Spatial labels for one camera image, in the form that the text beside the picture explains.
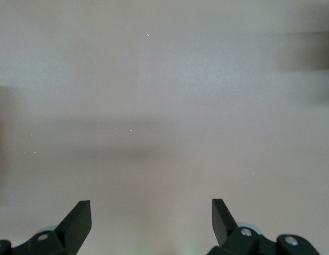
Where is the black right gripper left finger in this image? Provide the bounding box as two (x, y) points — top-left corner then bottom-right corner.
(0, 200), (92, 255)

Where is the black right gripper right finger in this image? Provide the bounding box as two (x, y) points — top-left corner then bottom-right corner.
(208, 198), (322, 255)

